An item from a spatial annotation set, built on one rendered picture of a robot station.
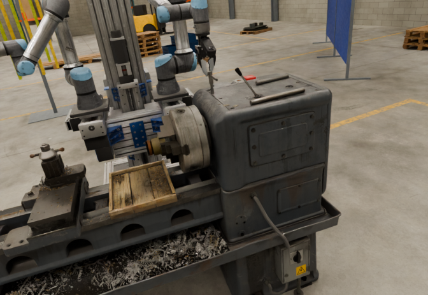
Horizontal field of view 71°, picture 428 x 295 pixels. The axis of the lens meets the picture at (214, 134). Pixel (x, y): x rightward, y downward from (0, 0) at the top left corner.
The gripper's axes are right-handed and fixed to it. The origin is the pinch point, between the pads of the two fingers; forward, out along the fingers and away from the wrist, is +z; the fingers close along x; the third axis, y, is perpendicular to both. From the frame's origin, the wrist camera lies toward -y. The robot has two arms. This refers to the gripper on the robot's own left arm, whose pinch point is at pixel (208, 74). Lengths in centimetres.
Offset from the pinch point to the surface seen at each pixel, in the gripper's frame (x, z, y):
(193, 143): 18.1, 22.7, -27.1
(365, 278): -75, 135, -42
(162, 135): 29.2, 22.7, -10.9
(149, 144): 36.4, 24.3, -14.5
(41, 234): 85, 43, -34
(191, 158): 20.0, 29.8, -27.4
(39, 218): 85, 38, -30
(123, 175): 52, 46, 3
